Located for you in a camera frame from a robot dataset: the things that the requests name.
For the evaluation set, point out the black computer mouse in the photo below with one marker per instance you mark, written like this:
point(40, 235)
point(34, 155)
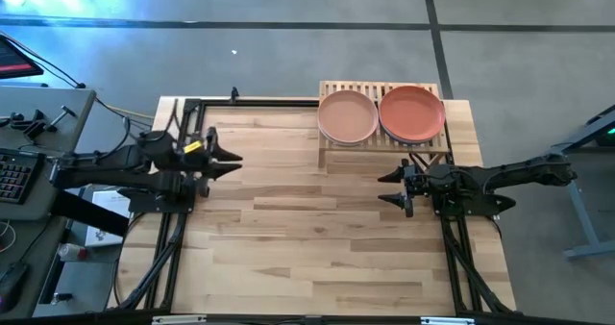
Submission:
point(12, 286)

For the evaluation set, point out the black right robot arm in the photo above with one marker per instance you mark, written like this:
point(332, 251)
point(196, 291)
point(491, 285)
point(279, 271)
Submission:
point(504, 176)

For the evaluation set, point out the black aluminium rig frame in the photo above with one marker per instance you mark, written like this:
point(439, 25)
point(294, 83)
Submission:
point(259, 103)

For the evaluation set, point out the grey desk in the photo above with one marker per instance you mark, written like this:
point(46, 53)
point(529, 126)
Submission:
point(82, 123)

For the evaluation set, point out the black flat bar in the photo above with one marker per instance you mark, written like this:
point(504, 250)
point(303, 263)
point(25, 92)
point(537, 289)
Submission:
point(86, 214)

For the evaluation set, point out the black keyboard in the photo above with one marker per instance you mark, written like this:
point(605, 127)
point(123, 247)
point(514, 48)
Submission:
point(19, 176)

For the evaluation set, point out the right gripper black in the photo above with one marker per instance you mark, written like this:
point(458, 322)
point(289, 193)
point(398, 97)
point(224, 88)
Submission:
point(418, 183)

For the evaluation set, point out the laptop screen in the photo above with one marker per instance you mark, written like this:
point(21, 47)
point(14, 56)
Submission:
point(17, 60)

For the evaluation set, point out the pink plate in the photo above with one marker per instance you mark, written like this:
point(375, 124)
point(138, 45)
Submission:
point(347, 117)

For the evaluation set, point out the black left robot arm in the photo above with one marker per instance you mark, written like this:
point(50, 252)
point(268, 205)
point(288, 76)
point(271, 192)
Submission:
point(120, 181)

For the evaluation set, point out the white booklet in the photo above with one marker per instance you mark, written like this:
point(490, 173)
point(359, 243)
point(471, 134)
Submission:
point(114, 201)

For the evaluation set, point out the wooden slatted shelf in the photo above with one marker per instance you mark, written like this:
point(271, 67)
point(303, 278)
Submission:
point(384, 148)

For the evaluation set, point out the blue plate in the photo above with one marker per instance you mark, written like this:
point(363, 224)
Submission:
point(408, 143)

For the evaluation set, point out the white bottle red cap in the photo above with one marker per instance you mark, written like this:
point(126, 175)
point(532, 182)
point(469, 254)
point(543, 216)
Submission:
point(72, 253)

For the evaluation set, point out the orange plate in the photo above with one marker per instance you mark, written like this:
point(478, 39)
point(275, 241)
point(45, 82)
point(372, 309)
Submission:
point(411, 113)

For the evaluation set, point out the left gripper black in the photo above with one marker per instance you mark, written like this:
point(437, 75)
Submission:
point(194, 164)

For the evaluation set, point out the small black clamp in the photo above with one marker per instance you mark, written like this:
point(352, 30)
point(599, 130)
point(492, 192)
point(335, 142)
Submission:
point(234, 94)

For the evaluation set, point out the device with green light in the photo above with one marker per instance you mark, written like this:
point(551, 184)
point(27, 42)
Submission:
point(607, 136)

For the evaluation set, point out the silver metal bracket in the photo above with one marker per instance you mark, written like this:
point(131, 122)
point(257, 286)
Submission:
point(179, 320)
point(447, 321)

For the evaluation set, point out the grey metal stand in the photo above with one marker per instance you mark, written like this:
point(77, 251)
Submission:
point(583, 219)

